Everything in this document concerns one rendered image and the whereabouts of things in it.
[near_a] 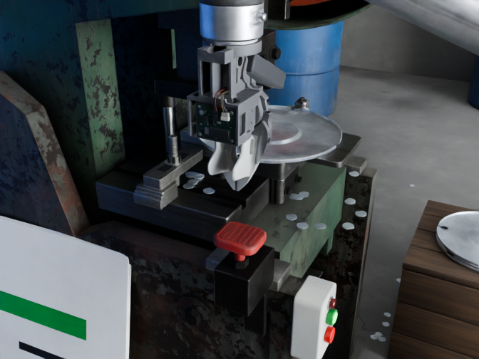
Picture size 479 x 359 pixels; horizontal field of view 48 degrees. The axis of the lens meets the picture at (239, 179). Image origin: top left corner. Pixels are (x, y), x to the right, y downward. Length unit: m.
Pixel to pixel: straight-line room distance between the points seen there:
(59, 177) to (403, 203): 1.71
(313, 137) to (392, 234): 1.24
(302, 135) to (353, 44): 3.44
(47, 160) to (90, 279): 0.26
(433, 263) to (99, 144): 0.91
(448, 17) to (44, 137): 0.75
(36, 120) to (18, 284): 0.39
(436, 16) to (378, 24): 3.65
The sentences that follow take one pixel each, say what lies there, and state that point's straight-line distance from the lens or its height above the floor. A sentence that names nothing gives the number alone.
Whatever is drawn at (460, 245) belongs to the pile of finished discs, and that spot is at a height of 0.37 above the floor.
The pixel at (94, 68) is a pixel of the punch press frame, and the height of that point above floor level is 0.92.
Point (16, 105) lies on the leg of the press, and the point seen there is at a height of 0.85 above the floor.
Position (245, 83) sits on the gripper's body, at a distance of 0.67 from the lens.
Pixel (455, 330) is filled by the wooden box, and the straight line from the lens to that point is 1.58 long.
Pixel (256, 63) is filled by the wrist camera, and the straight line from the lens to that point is 0.67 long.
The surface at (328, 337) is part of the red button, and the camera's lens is 0.95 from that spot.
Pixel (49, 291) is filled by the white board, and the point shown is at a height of 0.45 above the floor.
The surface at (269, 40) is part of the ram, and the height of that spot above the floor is 0.96.
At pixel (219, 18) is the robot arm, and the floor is 1.08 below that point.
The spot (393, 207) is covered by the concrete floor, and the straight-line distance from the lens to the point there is 2.44.
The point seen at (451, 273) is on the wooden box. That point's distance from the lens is 1.49.
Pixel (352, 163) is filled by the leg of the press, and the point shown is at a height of 0.64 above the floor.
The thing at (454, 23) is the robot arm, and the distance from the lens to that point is 0.78.
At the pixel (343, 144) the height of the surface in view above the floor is 0.78.
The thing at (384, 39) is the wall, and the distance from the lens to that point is 4.42.
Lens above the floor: 1.20
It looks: 28 degrees down
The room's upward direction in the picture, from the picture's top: straight up
